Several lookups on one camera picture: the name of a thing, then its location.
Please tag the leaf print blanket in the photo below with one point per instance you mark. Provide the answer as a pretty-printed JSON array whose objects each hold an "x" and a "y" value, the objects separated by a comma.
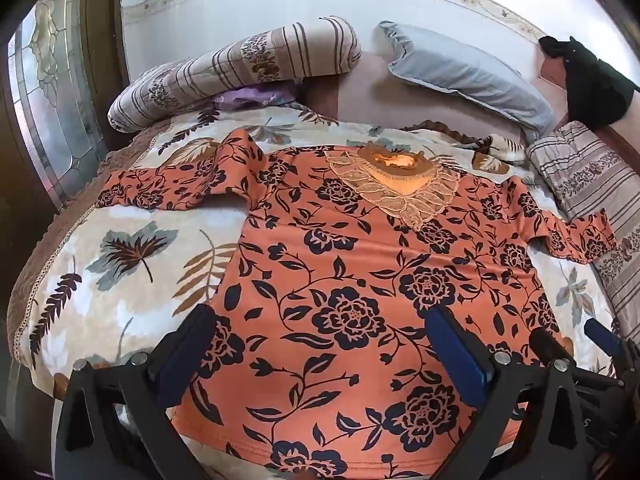
[{"x": 115, "y": 285}]

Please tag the stained glass window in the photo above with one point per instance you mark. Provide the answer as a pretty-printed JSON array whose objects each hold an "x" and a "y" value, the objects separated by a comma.
[{"x": 45, "y": 85}]

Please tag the black garment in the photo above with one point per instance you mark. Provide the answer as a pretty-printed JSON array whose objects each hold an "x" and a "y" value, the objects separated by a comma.
[{"x": 595, "y": 85}]

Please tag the striped pillow at right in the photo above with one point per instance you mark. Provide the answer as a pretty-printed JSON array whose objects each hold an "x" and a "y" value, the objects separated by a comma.
[{"x": 590, "y": 175}]

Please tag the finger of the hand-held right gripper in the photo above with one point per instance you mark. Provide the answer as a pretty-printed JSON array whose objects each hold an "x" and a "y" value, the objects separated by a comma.
[
  {"x": 547, "y": 347},
  {"x": 602, "y": 337}
]

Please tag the purple cloth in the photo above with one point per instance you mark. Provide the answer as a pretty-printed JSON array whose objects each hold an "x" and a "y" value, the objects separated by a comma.
[{"x": 245, "y": 96}]

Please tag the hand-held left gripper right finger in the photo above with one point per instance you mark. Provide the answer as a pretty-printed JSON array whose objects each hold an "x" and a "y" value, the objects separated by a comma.
[{"x": 460, "y": 357}]

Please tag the striped rolled quilt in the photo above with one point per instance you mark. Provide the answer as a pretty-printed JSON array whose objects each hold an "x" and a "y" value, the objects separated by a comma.
[{"x": 225, "y": 65}]

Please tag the grey pillow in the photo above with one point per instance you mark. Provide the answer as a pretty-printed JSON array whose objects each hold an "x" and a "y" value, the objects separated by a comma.
[{"x": 465, "y": 75}]

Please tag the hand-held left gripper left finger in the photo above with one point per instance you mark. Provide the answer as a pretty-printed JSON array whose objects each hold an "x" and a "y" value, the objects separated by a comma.
[{"x": 185, "y": 357}]

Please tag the orange floral shirt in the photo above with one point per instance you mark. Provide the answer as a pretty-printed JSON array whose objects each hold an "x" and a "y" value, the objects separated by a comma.
[{"x": 350, "y": 260}]

